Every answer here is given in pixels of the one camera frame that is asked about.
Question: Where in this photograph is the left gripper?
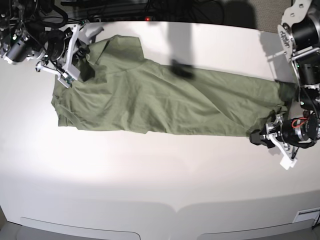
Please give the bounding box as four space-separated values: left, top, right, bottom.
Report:
249 114 320 149

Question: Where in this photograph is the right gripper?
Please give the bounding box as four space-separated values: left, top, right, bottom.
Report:
37 28 88 62

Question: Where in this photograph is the green T-shirt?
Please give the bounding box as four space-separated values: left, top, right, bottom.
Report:
51 35 296 137

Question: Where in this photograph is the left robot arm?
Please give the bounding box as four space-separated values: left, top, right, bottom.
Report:
249 0 320 149

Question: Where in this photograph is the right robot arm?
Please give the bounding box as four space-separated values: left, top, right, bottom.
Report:
0 0 84 68

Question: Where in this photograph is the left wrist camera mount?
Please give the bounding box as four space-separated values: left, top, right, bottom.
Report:
259 113 298 171

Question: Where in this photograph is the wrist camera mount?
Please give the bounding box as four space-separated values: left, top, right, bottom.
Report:
259 113 298 171
34 19 105 89

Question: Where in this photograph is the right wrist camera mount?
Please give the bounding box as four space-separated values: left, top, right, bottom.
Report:
34 19 105 89

